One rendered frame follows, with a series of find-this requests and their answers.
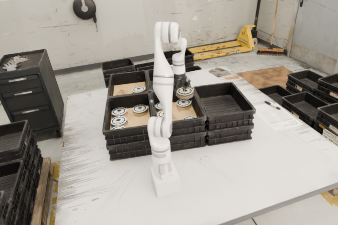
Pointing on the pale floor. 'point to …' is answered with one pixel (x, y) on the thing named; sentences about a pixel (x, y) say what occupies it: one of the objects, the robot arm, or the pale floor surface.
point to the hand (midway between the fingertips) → (179, 92)
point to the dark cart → (32, 92)
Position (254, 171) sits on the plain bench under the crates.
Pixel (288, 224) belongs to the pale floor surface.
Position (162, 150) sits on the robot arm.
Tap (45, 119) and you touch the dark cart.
